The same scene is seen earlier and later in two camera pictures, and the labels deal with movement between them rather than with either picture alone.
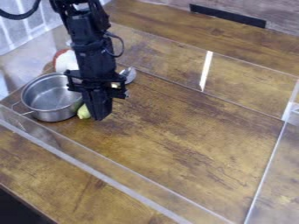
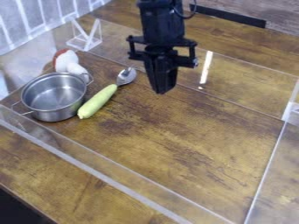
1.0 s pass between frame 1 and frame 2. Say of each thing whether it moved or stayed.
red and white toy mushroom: stayed
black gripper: moved
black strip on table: stayed
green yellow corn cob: stayed
